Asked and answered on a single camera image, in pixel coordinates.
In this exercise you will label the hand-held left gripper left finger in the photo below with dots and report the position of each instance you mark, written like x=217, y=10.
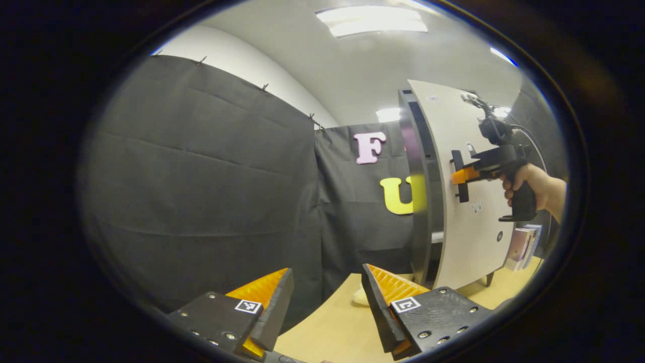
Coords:
x=277, y=312

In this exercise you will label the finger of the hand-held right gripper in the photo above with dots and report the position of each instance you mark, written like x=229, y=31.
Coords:
x=463, y=175

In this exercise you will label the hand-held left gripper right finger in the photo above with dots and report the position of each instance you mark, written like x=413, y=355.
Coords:
x=379, y=312

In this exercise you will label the grey cabinet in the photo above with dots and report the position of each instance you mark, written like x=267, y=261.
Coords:
x=415, y=151

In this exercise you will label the white cabinet door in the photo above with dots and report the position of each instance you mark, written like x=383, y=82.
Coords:
x=468, y=242

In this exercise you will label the cream plush toy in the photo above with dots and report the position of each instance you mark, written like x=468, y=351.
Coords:
x=360, y=297

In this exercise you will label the ceiling light panel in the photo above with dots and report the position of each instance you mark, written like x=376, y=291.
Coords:
x=373, y=20
x=503, y=112
x=388, y=115
x=504, y=55

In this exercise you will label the grey blue book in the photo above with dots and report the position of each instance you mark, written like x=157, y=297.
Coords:
x=537, y=236

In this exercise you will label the white spine book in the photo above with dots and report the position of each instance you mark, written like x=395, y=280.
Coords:
x=530, y=247

